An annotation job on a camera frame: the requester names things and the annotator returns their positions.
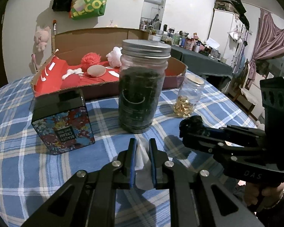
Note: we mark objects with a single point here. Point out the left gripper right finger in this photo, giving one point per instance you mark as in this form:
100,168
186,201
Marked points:
196,199

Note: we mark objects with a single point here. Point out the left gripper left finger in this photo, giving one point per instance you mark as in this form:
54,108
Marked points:
88,199

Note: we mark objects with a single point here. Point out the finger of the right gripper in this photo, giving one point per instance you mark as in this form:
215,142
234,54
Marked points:
231,133
252,165

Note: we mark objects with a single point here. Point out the black fuzzy scrunchie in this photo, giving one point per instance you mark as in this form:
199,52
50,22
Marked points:
191,125

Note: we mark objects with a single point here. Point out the white tissue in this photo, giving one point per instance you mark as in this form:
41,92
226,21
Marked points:
143,178

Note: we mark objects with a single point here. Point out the white fluffy red pouch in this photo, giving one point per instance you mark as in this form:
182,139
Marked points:
71,78

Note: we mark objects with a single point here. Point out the round beige powder puff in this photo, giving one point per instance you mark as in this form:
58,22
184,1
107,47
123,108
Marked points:
96,70

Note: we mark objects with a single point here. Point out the person's right hand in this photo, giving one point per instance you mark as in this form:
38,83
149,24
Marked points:
258,197

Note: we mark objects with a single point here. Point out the pink curtain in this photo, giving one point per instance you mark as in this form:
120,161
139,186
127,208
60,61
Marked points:
269,42

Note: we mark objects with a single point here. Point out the small jar gold capsules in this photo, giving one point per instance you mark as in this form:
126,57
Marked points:
189,95

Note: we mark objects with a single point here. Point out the blue plaid tablecloth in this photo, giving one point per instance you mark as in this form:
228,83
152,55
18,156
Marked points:
29,175

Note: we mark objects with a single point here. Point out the dark green covered table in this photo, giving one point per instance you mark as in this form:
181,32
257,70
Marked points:
200,64

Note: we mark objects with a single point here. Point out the white wardrobe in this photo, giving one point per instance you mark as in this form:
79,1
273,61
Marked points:
228,30

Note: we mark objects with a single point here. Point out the floral black tin box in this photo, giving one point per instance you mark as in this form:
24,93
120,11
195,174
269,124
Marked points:
62,121

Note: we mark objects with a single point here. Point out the dark glass jar metal lid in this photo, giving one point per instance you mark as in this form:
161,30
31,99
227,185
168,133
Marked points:
141,77

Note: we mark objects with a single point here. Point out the red cardboard box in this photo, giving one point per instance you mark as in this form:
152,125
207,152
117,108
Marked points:
80,61

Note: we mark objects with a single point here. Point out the red mesh bath pouf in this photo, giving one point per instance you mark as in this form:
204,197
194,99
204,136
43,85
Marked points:
89,60

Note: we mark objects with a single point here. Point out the pink plush toy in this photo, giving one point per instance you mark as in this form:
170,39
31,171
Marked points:
41,38

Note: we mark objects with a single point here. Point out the green tote bag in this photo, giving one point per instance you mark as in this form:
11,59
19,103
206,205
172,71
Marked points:
84,9

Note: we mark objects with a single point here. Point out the orange handled brush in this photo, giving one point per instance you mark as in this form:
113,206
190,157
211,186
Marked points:
54,26

